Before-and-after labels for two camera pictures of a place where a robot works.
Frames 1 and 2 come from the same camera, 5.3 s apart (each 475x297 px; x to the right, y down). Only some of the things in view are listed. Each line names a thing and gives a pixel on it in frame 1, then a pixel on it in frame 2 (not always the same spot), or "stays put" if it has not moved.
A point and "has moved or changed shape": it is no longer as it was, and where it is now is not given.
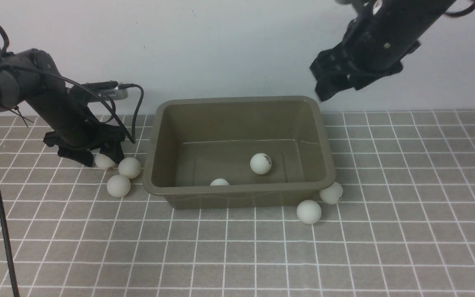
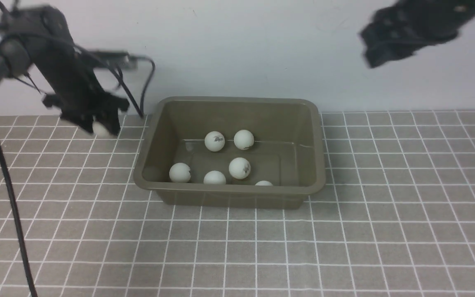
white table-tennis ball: [309, 211] to [239, 168]
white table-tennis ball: [118, 185] has moved or changed shape
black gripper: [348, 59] to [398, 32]
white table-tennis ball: [219, 182] to [214, 141]
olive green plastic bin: [193, 140] stays put
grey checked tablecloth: [420, 215] stays put
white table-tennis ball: [130, 167] to [179, 173]
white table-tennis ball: [332, 194] to [214, 177]
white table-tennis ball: [103, 162] to [243, 139]
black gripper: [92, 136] to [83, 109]
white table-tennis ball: [261, 163] to [263, 182]
